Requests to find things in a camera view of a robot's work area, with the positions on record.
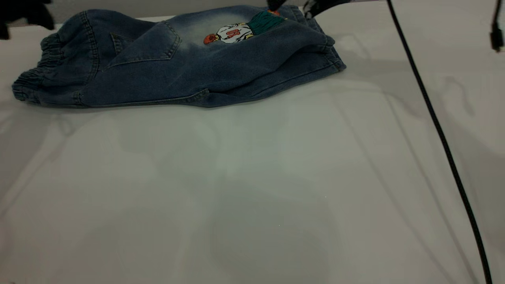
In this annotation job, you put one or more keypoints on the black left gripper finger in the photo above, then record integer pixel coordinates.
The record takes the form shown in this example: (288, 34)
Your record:
(23, 12)
(3, 31)

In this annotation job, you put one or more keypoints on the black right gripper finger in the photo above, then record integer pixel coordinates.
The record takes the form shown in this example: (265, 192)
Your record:
(275, 4)
(323, 6)

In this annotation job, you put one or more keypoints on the blue denim jeans with print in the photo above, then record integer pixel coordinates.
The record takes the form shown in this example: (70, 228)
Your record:
(158, 79)

